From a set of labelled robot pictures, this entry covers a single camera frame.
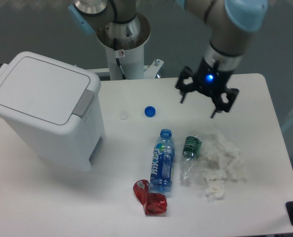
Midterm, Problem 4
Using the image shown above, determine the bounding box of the crumpled white tissue lower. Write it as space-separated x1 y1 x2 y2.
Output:
203 169 226 201

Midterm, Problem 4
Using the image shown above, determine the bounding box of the clear green-label plastic bottle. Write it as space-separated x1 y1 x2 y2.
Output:
180 130 202 187

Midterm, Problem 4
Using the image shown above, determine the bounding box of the blue bottle cap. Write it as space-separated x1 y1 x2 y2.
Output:
144 106 156 118

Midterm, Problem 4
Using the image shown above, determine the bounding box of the crumpled white tissue upper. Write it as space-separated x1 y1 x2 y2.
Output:
200 130 246 182

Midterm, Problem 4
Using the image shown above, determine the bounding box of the crumpled red plastic wrapper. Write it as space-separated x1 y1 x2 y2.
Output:
133 179 167 216

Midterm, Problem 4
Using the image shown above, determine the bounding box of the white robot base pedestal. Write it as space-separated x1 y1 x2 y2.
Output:
96 12 150 80

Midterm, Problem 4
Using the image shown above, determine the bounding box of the white table bracket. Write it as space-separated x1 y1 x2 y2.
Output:
144 59 164 79

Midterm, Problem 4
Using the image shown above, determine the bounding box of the white bottle cap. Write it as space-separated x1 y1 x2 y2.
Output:
119 111 129 120

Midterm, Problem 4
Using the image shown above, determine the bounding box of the white plastic trash can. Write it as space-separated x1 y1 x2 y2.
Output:
0 51 105 172

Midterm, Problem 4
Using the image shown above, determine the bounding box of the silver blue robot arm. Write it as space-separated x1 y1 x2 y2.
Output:
68 0 268 113

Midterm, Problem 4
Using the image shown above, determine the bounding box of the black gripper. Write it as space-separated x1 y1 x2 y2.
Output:
175 58 239 119

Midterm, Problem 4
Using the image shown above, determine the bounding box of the blue plastic drink bottle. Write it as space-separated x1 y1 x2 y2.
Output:
149 128 175 195

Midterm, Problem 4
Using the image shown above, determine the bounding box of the crumpled white tissue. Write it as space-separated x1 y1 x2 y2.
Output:
203 169 226 201
200 130 246 182

